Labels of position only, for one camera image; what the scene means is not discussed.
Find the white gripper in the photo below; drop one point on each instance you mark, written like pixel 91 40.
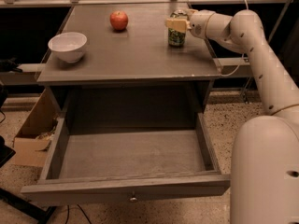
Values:
pixel 198 23

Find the green soda can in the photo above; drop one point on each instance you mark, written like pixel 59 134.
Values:
pixel 175 38

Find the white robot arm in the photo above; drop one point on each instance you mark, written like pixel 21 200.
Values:
pixel 265 157

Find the open grey top drawer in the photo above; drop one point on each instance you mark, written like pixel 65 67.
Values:
pixel 107 156

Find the silver drawer knob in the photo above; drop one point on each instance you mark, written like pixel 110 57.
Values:
pixel 133 198

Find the red apple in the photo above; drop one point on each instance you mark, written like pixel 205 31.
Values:
pixel 118 20

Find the grey wooden cabinet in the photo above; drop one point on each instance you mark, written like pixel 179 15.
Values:
pixel 131 79

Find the white ceramic bowl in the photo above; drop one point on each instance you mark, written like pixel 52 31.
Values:
pixel 69 47

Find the brown cardboard box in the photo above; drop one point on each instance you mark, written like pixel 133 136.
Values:
pixel 32 141

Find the black floor stand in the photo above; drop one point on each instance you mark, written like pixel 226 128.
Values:
pixel 40 215

